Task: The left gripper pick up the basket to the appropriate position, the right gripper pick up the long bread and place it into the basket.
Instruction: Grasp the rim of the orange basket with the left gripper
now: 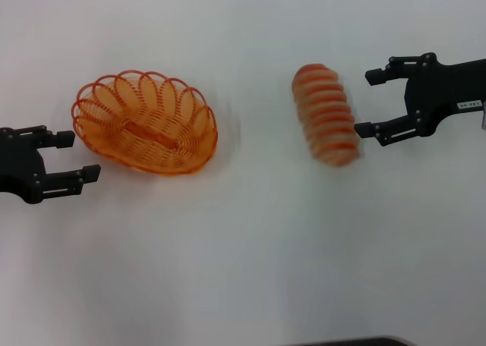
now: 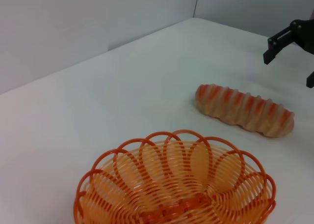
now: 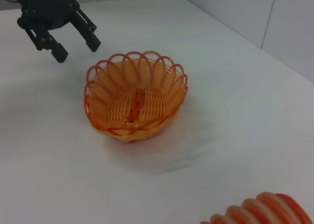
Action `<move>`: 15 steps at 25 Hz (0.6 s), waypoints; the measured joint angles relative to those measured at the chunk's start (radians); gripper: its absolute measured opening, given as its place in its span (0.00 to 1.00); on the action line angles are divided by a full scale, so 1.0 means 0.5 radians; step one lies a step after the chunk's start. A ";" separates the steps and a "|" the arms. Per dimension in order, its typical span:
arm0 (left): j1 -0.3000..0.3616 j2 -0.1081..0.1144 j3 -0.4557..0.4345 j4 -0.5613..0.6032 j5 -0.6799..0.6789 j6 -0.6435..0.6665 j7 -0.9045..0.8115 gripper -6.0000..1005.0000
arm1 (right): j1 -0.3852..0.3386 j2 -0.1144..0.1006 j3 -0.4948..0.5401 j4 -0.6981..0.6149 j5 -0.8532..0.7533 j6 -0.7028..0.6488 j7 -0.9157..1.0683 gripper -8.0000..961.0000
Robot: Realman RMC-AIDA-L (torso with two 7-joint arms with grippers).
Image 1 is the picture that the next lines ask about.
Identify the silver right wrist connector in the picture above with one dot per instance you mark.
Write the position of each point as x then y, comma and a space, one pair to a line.
484, 118

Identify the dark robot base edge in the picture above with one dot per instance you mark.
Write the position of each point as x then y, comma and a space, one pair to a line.
379, 341

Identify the orange striped bread loaf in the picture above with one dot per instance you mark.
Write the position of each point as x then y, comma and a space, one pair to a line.
328, 114

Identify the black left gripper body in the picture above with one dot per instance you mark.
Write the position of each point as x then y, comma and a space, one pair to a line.
19, 160

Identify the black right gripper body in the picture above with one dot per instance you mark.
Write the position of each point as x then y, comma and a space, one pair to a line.
440, 88

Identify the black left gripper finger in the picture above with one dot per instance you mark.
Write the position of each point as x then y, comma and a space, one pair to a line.
64, 179
62, 139

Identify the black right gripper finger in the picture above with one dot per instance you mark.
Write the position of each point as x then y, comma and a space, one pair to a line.
391, 131
379, 76

